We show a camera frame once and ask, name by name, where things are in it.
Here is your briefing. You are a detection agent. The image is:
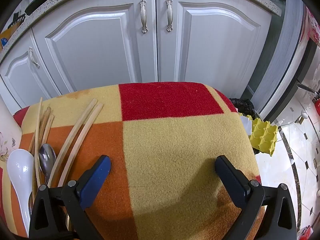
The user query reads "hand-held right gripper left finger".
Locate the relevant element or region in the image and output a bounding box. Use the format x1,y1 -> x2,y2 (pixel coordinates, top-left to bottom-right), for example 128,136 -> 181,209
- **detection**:
29,154 -> 112,240

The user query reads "black trash bag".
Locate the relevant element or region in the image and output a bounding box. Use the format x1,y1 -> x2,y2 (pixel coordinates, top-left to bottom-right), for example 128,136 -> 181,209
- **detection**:
229,97 -> 262,120

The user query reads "wooden chopstick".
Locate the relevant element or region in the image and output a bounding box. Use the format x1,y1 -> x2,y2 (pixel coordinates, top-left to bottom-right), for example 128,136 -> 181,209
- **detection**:
40,114 -> 55,148
47,98 -> 98,188
28,106 -> 52,153
35,97 -> 43,189
57,102 -> 104,188

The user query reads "metal spoon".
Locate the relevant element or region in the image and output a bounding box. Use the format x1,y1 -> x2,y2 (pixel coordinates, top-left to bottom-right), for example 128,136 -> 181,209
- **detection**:
38,143 -> 57,187

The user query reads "checkered plush mat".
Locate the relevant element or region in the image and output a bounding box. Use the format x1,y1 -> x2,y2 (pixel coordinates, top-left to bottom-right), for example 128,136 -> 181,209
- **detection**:
0,81 -> 266,240

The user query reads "white ceramic spoon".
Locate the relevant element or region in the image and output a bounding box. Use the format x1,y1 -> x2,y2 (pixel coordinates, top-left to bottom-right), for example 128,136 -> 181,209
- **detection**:
7,148 -> 35,235

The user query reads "floral cup with teal rim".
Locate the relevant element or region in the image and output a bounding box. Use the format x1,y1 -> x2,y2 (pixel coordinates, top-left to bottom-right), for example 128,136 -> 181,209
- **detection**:
0,97 -> 23,164

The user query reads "yellow egg tray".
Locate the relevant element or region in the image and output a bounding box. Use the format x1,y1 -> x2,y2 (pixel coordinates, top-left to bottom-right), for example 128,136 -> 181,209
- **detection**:
249,116 -> 278,157

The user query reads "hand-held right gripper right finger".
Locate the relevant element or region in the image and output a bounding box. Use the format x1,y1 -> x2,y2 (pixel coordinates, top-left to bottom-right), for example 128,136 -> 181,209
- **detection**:
215,155 -> 298,240

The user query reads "glass partition door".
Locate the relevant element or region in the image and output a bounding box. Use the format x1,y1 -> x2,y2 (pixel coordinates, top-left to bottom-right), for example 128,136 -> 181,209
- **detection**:
246,0 -> 309,120

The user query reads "pink floral cloth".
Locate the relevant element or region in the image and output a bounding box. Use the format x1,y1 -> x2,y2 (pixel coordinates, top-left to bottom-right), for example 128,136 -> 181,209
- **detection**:
301,6 -> 320,48

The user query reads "red plastic bag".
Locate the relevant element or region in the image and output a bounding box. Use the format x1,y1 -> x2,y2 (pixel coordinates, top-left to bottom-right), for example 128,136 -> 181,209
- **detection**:
297,226 -> 312,238

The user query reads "silver cabinet handle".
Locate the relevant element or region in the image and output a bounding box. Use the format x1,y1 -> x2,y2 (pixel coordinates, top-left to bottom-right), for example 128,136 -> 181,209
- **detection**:
139,0 -> 148,34
165,0 -> 174,32
29,46 -> 40,69

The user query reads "white paper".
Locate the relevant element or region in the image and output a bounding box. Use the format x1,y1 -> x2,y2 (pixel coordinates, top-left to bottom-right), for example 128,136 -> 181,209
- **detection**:
237,112 -> 253,136

